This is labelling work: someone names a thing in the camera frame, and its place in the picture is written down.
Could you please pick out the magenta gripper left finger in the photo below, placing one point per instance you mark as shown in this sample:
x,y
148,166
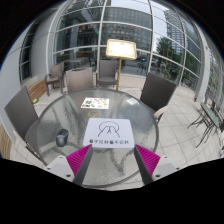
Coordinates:
x,y
72,167

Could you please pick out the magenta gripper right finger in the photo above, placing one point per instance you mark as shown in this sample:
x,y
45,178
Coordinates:
x,y
152,167

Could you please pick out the dark grey computer mouse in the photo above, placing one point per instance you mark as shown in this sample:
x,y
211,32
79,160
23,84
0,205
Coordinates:
x,y
61,137

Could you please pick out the white paper mouse outline sheet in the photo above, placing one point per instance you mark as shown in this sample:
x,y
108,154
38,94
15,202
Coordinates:
x,y
109,133

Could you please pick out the colourful picture card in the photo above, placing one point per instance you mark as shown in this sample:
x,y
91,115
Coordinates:
x,y
95,103

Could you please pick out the grey wicker chair right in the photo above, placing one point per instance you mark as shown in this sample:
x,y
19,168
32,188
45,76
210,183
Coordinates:
x,y
156,94

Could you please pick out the grey wicker chair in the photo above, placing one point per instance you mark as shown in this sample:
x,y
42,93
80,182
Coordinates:
x,y
22,115
55,76
107,73
79,79
156,94

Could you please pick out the green metal folding table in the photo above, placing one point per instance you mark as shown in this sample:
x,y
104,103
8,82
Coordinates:
x,y
209,119

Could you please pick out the grey wicker chair far middle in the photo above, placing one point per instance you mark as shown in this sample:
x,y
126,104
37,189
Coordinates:
x,y
79,79

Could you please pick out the wooden bench left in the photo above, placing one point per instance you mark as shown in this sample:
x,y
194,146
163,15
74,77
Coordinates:
x,y
35,87

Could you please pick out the grey wicker chair back centre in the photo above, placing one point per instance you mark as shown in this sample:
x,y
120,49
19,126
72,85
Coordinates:
x,y
107,73

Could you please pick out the grey wicker chair back left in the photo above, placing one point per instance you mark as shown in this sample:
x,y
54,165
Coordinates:
x,y
55,76

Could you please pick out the gold framed menu stand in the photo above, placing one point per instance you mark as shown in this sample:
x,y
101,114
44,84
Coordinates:
x,y
121,49

